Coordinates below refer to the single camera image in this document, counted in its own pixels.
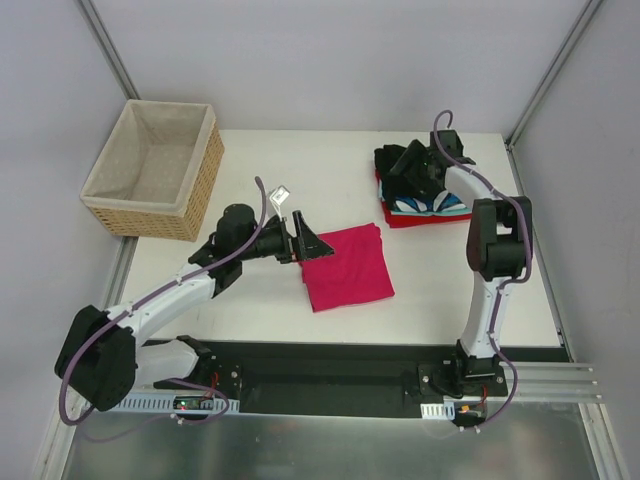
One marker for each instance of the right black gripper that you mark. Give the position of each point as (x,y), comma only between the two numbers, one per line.
(403,163)

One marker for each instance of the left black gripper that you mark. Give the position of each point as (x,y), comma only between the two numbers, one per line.
(291,240)

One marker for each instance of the pink t shirt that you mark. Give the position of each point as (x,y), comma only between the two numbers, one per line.
(355,274)

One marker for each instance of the red t shirt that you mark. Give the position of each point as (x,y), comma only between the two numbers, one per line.
(425,220)

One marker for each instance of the wicker basket with liner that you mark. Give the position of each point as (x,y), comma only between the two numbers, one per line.
(155,174)

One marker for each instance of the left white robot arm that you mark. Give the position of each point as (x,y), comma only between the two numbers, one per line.
(106,353)

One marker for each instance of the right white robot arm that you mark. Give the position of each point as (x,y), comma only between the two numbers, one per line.
(498,247)

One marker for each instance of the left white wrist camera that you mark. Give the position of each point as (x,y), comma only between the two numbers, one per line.
(276,198)

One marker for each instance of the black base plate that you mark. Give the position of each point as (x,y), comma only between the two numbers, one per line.
(378,381)

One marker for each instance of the right aluminium frame post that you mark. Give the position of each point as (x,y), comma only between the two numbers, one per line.
(570,42)

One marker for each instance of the aluminium frame post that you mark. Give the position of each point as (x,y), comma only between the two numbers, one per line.
(106,45)
(570,42)

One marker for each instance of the left aluminium frame post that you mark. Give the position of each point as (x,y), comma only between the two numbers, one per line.
(106,45)

